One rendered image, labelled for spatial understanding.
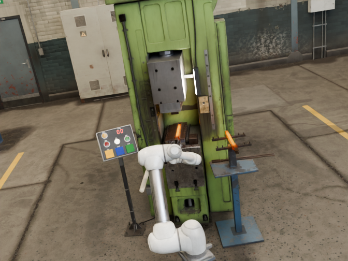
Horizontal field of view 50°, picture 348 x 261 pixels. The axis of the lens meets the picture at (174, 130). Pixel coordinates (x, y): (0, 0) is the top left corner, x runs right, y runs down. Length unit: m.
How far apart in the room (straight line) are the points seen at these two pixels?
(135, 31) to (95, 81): 5.42
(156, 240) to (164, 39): 1.81
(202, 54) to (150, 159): 1.27
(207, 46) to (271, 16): 6.40
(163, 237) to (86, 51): 6.62
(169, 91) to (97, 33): 5.37
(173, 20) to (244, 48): 6.35
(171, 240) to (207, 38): 1.83
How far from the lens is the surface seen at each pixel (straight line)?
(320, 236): 3.91
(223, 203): 4.15
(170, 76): 3.42
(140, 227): 4.12
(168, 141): 3.64
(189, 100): 3.97
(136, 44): 3.54
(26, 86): 9.92
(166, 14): 3.47
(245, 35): 9.68
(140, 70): 3.59
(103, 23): 8.62
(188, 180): 3.76
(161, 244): 2.63
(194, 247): 2.66
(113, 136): 3.56
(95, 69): 8.81
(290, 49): 10.13
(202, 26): 3.46
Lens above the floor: 2.44
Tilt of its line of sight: 22 degrees down
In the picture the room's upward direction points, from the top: 8 degrees counter-clockwise
